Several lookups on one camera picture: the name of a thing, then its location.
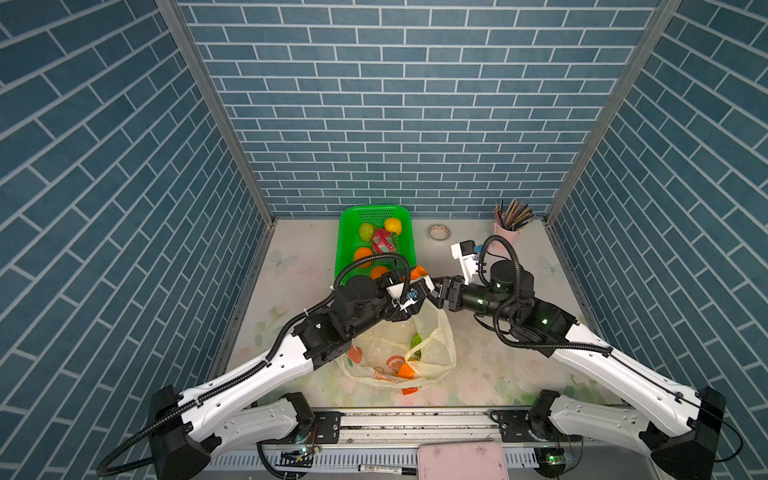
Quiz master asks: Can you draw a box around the yellowish plastic bag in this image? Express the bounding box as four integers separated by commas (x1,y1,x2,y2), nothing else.
337,301,457,394

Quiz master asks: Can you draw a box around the coloured pencils bunch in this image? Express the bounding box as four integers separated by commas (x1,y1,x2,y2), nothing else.
493,199,534,232

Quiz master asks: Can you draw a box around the aluminium corner post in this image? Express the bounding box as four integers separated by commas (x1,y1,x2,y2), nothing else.
543,0,682,229
156,0,275,229

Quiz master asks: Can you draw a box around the aluminium corner post left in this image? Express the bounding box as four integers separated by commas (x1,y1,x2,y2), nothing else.
156,0,275,229

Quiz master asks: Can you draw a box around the pink box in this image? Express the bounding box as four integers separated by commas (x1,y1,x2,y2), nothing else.
417,441,509,480

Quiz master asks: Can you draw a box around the tape roll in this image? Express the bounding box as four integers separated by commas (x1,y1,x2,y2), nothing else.
428,224,451,241

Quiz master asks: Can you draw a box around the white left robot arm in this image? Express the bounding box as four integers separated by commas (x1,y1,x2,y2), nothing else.
96,254,435,479

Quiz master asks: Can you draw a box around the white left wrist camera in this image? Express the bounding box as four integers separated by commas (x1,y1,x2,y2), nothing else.
383,275,436,316

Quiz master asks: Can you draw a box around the pink pencil cup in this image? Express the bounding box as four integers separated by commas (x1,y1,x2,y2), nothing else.
492,222,521,244

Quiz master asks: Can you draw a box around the aluminium corner post right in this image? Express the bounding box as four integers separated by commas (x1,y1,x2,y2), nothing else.
543,0,682,229

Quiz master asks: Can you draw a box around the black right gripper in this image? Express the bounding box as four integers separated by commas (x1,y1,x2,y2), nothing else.
418,273,519,325

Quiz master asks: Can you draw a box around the yellow green pear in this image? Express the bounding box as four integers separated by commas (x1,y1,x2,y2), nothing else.
358,222,377,242

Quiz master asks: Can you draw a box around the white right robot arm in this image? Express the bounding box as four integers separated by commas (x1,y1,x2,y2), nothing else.
432,235,731,479

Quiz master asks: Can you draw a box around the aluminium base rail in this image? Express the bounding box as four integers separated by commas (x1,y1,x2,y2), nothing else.
181,391,666,458

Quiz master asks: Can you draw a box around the green plastic basket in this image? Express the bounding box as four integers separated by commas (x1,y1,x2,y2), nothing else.
334,205,418,276

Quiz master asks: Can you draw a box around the green lettuce toy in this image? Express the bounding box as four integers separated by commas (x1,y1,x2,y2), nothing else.
411,334,422,361

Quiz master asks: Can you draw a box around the black marker pen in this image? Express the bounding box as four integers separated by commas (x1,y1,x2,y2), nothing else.
358,464,417,476

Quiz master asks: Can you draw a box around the pink dragon fruit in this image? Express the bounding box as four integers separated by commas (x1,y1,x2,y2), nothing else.
371,228,397,254

